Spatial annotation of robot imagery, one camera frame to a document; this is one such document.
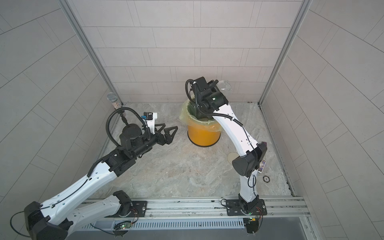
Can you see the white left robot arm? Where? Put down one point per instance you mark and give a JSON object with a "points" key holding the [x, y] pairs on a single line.
{"points": [[61, 215]]}

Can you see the metal frame corner post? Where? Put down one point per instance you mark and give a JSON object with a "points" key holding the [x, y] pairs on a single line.
{"points": [[288, 42], [68, 12]]}

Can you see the metal frame corner post right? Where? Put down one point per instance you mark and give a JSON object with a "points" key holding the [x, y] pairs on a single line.
{"points": [[288, 42]]}

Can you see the poker chip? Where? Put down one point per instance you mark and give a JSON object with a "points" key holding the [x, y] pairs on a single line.
{"points": [[266, 179]]}

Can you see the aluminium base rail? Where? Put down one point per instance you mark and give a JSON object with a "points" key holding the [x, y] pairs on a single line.
{"points": [[202, 214]]}

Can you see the black stand with glass tube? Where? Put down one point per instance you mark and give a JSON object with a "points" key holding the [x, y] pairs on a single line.
{"points": [[113, 98]]}

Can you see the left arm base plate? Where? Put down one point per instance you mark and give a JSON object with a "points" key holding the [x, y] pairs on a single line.
{"points": [[133, 209]]}

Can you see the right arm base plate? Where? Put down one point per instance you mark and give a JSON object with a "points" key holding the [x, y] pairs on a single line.
{"points": [[239, 207]]}

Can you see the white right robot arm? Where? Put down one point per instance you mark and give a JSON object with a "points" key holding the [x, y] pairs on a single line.
{"points": [[211, 102]]}

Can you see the orange trash bin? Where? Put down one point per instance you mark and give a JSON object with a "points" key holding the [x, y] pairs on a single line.
{"points": [[203, 138]]}

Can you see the green plastic bin liner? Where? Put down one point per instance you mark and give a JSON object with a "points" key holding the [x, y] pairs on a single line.
{"points": [[191, 117]]}

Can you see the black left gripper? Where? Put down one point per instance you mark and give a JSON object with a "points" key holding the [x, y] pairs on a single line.
{"points": [[166, 139]]}

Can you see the ribbed glass oatmeal jar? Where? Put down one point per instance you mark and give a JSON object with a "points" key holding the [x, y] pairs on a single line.
{"points": [[224, 87]]}

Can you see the cream jar lid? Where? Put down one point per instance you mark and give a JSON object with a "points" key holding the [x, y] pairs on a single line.
{"points": [[232, 156]]}

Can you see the metal frame corner post left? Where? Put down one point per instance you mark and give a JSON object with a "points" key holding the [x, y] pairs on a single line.
{"points": [[68, 12]]}

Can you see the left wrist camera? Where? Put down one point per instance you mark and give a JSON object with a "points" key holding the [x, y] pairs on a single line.
{"points": [[150, 118]]}

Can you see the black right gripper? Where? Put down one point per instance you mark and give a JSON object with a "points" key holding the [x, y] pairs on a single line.
{"points": [[215, 83]]}

